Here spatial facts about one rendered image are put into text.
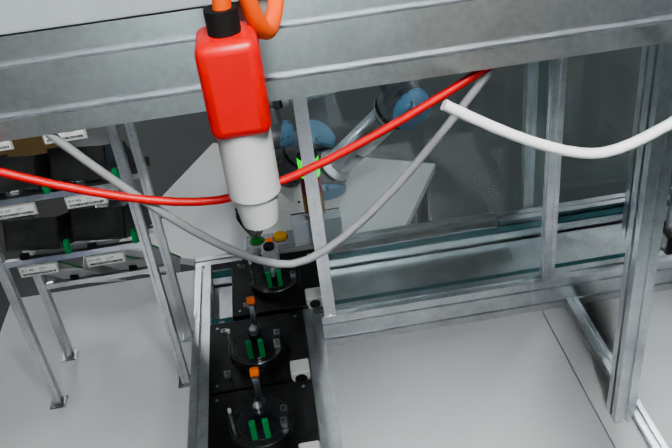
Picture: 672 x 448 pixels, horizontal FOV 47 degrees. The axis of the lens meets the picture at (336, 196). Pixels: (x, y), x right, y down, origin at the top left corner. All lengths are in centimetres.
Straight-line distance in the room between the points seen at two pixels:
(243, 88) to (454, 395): 147
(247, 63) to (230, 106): 3
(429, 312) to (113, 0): 156
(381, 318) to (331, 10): 147
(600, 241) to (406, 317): 62
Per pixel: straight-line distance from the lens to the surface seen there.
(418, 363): 202
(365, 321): 205
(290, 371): 186
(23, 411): 219
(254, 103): 56
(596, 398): 197
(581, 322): 210
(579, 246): 231
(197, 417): 186
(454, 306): 208
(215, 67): 55
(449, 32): 68
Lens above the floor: 229
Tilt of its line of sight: 33 degrees down
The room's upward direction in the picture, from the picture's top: 7 degrees counter-clockwise
